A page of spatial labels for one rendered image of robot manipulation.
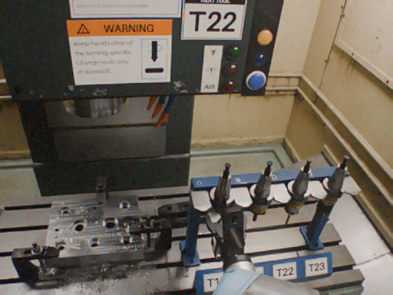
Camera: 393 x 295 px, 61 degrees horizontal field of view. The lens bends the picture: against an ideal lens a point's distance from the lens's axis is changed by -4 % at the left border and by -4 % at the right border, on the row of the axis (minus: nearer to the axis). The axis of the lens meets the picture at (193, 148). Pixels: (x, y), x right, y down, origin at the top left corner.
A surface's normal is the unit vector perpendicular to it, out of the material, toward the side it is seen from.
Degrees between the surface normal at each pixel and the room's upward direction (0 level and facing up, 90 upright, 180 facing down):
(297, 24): 90
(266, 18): 90
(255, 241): 0
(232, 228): 61
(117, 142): 90
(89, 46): 90
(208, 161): 0
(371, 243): 24
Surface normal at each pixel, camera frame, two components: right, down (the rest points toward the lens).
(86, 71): 0.18, 0.62
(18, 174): 0.07, -0.78
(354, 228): -0.33, -0.69
